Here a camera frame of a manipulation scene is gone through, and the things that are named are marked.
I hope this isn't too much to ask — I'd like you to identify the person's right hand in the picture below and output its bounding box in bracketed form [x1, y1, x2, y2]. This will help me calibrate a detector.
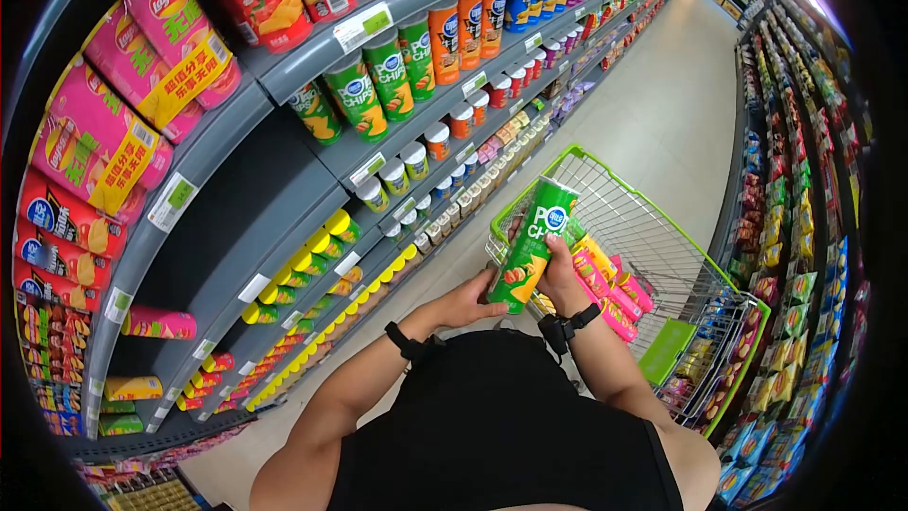
[506, 216, 592, 319]

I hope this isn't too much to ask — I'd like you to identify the person's left hand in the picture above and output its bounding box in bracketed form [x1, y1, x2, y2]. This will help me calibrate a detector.
[424, 268, 510, 332]

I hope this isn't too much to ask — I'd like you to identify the person's right thumb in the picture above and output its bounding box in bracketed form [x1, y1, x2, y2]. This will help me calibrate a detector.
[543, 233, 573, 272]

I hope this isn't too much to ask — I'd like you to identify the person's left index finger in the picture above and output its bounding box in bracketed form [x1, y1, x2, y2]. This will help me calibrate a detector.
[460, 268, 502, 295]

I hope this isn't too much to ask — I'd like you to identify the green chip can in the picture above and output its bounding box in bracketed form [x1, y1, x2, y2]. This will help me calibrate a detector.
[486, 175, 580, 316]

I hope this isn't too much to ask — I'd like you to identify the yellow snack packet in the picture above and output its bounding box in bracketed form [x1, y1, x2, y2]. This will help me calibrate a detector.
[572, 233, 620, 283]

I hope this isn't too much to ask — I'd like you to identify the black wrist band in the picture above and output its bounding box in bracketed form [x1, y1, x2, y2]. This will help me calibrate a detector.
[537, 302, 602, 357]
[384, 321, 446, 363]

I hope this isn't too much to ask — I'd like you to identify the pink snack packet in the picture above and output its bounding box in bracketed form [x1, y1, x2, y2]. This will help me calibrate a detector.
[609, 255, 655, 315]
[573, 250, 641, 344]

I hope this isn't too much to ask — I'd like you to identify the person's body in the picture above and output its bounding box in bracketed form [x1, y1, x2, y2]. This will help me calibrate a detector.
[250, 330, 722, 511]

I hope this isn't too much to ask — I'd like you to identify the green wire shopping cart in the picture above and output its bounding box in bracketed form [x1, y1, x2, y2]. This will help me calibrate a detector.
[485, 144, 772, 439]

